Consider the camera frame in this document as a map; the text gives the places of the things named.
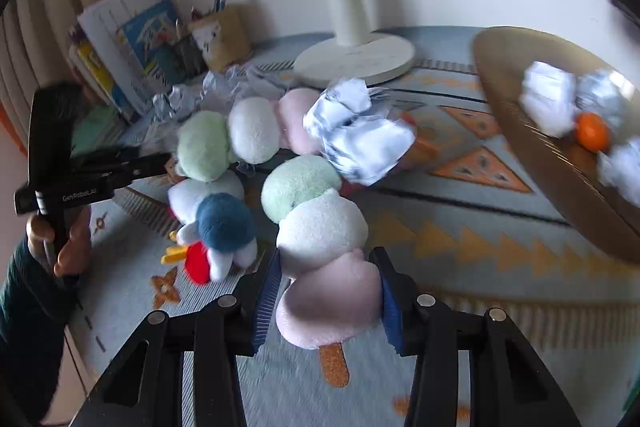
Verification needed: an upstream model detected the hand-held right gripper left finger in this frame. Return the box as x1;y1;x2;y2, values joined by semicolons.
85;248;282;427

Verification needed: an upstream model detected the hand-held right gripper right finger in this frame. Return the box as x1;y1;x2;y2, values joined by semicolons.
369;247;583;427

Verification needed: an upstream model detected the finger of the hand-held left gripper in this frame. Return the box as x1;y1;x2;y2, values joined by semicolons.
75;166;138;190
72;146;172;175

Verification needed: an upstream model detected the plush dango skewer toy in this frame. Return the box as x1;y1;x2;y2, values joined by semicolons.
260;154;386;389
176;87;326;182

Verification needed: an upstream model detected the gold ribbed basket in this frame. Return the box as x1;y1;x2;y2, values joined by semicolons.
472;26;640;265

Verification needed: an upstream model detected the person's left hand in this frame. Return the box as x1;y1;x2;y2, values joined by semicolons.
26;206;94;279

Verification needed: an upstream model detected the green folder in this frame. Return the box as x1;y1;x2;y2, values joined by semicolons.
70;104;127;158

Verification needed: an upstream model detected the stack of thin books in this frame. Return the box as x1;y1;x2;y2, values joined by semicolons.
67;27;133;120

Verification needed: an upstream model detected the blue and white plush toy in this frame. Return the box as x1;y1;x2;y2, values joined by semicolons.
167;172;259;285

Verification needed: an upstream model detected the black mesh pen holder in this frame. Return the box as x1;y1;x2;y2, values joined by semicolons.
172;34;208;75

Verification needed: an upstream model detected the beige curtain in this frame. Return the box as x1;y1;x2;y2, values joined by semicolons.
0;0;108;148

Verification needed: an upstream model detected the white paper booklet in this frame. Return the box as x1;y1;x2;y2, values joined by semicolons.
77;0;167;112

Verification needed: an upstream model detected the yellow pen holder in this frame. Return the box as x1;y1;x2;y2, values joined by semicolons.
189;4;252;72

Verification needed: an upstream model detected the red fabric pouch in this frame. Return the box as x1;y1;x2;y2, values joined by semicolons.
400;114;442;168

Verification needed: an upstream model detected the crumpled white paper ball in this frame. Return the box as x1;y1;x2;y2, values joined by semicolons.
518;61;581;138
575;68;626;128
597;142;640;205

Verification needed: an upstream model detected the orange fruit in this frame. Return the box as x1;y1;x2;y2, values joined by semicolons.
575;113;612;152

